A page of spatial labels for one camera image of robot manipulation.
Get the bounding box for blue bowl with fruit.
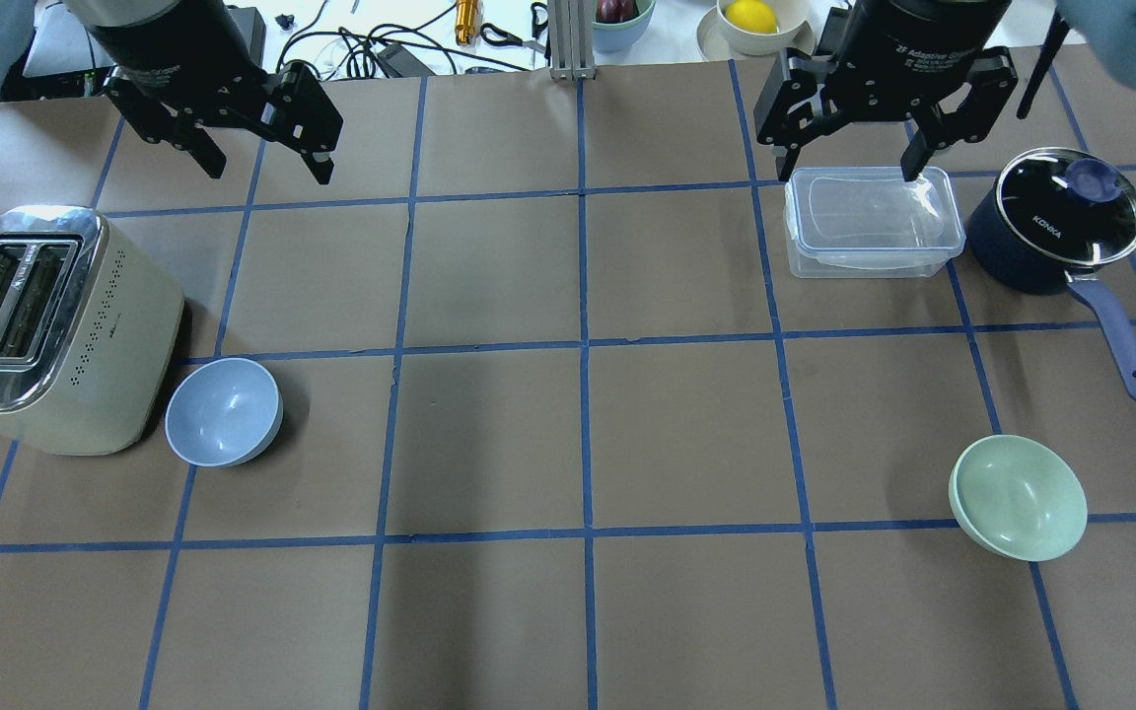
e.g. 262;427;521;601
592;0;657;53

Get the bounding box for gold cylinder tool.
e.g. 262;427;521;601
456;0;481;45

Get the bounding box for black scissors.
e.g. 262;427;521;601
479;1;550;57

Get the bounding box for dark blue saucepan with lid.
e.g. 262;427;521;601
964;147;1136;400

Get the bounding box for black power adapter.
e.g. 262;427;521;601
373;41;436;78

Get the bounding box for green bowl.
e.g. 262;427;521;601
949;433;1091;563

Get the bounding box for clear plastic food container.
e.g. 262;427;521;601
784;167;966;279

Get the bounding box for aluminium frame post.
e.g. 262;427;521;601
545;0;598;82

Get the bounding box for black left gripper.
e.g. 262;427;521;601
85;1;343;185

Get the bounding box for cream bowl with lemon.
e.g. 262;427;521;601
698;1;816;60

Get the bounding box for cream toaster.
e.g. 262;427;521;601
0;204;185;456

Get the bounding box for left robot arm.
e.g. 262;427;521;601
0;1;343;184

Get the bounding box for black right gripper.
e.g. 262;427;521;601
753;1;1019;183

